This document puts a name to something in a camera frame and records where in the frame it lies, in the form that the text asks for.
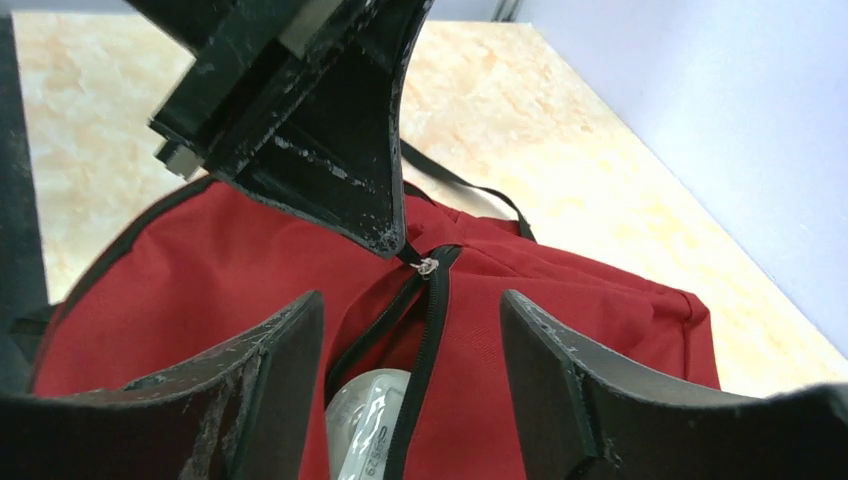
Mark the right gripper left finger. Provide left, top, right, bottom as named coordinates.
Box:
left=1, top=291, right=324, bottom=479

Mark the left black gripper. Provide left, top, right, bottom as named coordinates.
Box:
left=131, top=1, right=431, bottom=258

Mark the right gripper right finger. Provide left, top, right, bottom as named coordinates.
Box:
left=501, top=290, right=847, bottom=479

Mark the white paper tag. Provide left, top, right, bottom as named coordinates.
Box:
left=325, top=369, right=410, bottom=480

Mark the red backpack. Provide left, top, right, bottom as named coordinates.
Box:
left=13, top=177, right=718, bottom=479

